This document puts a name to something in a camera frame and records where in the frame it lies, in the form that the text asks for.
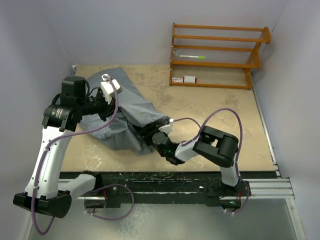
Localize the grey pillowcase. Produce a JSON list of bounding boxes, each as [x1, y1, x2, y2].
[[87, 67, 167, 156]]

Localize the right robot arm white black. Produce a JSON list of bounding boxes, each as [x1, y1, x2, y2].
[[133, 117, 251, 197]]

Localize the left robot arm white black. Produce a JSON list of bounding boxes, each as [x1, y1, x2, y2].
[[13, 74, 122, 219]]

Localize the white label card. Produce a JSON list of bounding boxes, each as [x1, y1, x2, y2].
[[171, 77, 184, 83]]

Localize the red white small box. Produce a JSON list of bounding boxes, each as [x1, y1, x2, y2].
[[183, 75, 197, 84]]

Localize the green white pen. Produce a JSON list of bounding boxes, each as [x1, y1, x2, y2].
[[179, 55, 206, 60]]

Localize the wooden orange shelf rack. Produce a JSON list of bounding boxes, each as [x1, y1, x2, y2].
[[169, 23, 272, 90]]

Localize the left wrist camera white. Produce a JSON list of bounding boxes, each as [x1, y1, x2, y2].
[[100, 74, 123, 105]]

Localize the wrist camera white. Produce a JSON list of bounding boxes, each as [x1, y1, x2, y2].
[[100, 74, 123, 105], [159, 118, 174, 135]]

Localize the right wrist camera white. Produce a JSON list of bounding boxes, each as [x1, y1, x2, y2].
[[159, 118, 174, 135]]

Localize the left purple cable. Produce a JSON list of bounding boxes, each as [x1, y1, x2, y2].
[[31, 74, 135, 236]]

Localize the purple cable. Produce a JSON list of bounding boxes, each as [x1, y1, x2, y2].
[[172, 107, 251, 216], [31, 74, 135, 236]]

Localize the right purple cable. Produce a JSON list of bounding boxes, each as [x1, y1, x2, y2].
[[172, 107, 251, 216]]

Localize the aluminium rail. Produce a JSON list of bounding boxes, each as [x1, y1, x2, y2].
[[247, 178, 295, 199]]

